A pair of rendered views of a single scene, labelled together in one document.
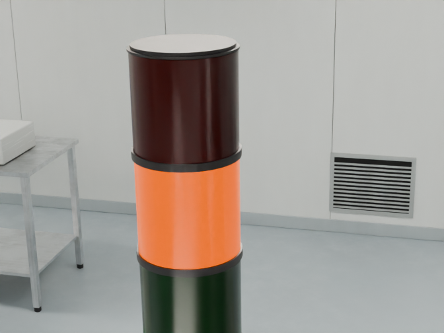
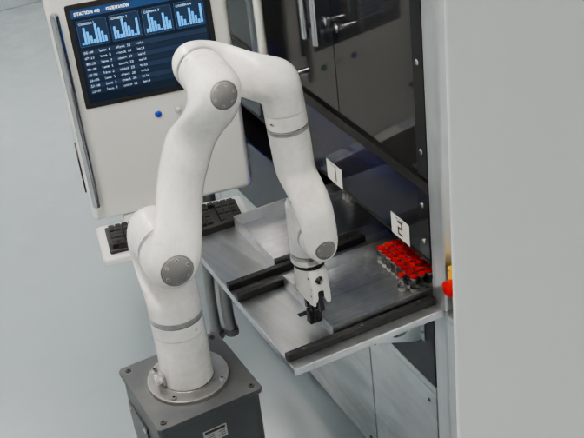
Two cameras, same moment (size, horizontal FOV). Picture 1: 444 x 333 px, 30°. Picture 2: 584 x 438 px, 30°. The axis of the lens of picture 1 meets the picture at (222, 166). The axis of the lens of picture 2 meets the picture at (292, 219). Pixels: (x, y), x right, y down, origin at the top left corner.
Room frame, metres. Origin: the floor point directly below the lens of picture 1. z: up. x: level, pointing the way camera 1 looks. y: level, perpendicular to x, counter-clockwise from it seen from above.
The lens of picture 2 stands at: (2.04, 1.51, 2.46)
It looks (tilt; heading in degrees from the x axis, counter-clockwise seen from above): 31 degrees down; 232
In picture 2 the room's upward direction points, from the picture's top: 7 degrees counter-clockwise
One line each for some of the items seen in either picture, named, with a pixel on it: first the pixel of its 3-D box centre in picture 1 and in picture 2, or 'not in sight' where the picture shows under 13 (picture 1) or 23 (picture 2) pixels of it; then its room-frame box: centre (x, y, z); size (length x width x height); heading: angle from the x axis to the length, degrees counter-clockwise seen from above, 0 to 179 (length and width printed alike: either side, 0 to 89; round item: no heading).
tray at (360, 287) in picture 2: not in sight; (367, 282); (0.53, -0.13, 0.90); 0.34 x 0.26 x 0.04; 165
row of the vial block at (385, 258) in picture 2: not in sight; (397, 268); (0.45, -0.11, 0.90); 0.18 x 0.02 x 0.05; 75
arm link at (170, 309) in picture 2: not in sight; (162, 262); (1.02, -0.25, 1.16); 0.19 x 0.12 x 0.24; 71
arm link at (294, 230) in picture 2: not in sight; (306, 225); (0.73, -0.11, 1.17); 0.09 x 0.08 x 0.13; 71
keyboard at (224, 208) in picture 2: not in sight; (174, 223); (0.61, -0.87, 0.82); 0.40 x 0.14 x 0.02; 154
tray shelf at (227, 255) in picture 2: not in sight; (316, 268); (0.54, -0.31, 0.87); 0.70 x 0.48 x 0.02; 75
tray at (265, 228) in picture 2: not in sight; (309, 222); (0.43, -0.46, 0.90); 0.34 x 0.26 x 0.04; 165
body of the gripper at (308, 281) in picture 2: not in sight; (310, 276); (0.73, -0.12, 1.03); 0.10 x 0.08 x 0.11; 75
